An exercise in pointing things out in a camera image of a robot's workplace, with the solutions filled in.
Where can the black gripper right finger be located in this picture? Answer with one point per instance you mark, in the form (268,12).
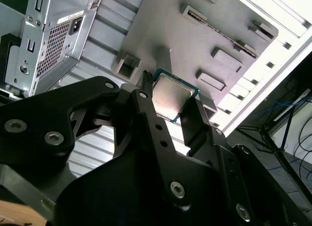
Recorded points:
(195,126)

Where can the silver CPU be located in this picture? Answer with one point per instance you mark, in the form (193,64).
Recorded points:
(170,94)

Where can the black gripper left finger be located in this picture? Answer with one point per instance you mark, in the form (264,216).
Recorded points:
(36,123)

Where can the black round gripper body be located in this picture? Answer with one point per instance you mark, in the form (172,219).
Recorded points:
(117,199)

